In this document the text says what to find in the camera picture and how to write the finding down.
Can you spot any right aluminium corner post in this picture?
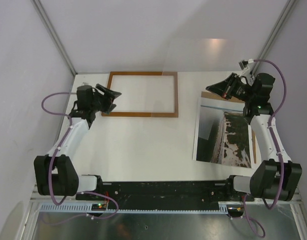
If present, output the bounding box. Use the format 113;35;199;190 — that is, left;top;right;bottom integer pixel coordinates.
249;0;298;78

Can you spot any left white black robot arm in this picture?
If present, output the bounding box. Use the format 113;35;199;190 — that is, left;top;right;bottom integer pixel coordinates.
34;84;121;200

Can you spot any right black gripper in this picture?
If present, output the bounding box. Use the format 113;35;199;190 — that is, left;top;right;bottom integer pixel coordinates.
206;72;256;103

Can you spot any left aluminium corner post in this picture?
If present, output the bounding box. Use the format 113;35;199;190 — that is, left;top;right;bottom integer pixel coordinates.
30;0;77;76

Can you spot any grey slotted cable duct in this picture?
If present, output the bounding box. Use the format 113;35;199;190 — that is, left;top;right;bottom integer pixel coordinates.
39;202;228;214

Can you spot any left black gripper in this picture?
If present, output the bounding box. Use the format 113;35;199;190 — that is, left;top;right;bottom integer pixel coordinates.
90;84;122;116

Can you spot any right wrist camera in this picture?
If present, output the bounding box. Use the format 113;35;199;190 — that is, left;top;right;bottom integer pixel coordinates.
238;59;254;78

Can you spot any wooden picture frame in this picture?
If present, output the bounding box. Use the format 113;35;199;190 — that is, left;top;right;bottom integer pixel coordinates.
101;71;179;118

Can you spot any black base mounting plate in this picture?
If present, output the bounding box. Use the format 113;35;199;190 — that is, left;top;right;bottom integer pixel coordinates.
75;179;256;211

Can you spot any aluminium corner post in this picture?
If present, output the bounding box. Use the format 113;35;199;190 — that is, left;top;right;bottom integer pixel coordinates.
249;0;298;78
30;0;77;76

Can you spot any aluminium front rail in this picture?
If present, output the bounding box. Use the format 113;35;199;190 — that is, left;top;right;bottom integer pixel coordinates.
30;184;303;204

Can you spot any brown frame backing board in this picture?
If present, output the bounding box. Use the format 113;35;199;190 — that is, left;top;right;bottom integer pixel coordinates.
200;91;257;165

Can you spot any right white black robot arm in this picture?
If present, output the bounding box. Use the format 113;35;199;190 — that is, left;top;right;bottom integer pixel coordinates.
206;73;302;202

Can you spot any aerial beach photo print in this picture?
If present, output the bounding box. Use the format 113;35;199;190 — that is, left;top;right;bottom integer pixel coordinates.
192;96;253;169

